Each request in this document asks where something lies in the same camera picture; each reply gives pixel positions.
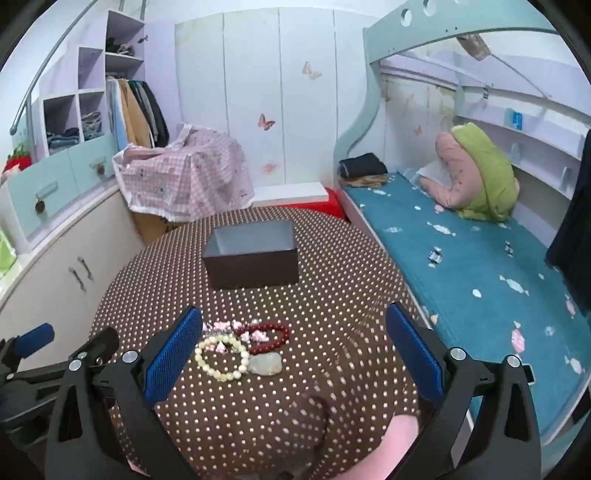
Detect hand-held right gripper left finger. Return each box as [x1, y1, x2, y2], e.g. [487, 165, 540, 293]
[45, 306, 204, 480]

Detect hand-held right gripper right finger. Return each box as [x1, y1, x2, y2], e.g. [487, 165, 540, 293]
[385, 302, 542, 480]

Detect green plastic item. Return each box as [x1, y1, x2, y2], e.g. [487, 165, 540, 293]
[0, 226, 17, 273]

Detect purple cube shelf unit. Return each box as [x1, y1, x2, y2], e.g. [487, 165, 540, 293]
[37, 9, 148, 160]

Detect red plush toy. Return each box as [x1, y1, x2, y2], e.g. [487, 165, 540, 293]
[2, 144, 33, 178]

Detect teal drawer cabinet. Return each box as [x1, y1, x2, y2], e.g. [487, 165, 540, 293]
[4, 134, 118, 252]

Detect red bead bracelet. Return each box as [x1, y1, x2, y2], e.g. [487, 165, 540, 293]
[243, 322, 291, 356]

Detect white bedside wall shelf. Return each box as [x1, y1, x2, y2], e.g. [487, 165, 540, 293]
[455, 85, 587, 204]

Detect brown scarf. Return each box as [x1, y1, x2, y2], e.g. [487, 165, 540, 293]
[344, 174, 393, 189]

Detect cardboard box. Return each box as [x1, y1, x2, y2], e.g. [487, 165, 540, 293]
[134, 210, 178, 245]

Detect white flat board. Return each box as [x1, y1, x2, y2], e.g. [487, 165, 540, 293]
[252, 182, 329, 208]

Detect black folded clothes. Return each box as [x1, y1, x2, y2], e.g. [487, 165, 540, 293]
[339, 154, 389, 181]

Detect curved metal handrail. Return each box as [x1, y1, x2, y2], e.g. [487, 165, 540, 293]
[10, 0, 93, 136]

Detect blue candy print bedsheet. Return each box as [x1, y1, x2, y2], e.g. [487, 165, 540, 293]
[344, 172, 591, 437]

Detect dark brown box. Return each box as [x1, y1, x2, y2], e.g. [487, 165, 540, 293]
[202, 220, 300, 291]

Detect folded light jeans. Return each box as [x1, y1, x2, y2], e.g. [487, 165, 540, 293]
[81, 111, 103, 139]

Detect tan hanging garment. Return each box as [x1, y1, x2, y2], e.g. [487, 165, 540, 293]
[117, 78, 151, 147]

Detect brown bag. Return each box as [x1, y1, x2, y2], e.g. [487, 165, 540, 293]
[457, 33, 491, 62]

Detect pink checked cloth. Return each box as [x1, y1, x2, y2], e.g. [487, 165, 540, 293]
[112, 122, 256, 221]

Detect pale jade pendant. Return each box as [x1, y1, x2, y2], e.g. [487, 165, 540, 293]
[248, 353, 283, 377]

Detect cream bead bracelet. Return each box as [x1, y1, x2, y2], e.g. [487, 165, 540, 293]
[194, 335, 251, 383]

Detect dark clothes pile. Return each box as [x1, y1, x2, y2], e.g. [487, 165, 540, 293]
[106, 37, 137, 57]

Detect dark hanging garment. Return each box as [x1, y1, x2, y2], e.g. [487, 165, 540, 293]
[545, 134, 591, 317]

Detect folded blue jeans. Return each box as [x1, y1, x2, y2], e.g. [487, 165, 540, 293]
[46, 129, 80, 151]

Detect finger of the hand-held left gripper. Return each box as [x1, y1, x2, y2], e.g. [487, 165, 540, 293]
[0, 323, 56, 370]
[69, 327, 121, 367]

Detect dark hanging jackets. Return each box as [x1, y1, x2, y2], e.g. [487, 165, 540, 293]
[129, 79, 171, 148]

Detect teal bunk bed frame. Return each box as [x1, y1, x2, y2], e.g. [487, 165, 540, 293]
[333, 0, 559, 181]

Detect red plastic stool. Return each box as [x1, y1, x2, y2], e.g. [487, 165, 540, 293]
[295, 187, 347, 220]

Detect cream cabinet with handles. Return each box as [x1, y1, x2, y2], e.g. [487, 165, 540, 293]
[0, 185, 146, 315]

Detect white pillow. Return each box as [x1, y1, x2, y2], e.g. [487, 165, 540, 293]
[416, 161, 446, 185]

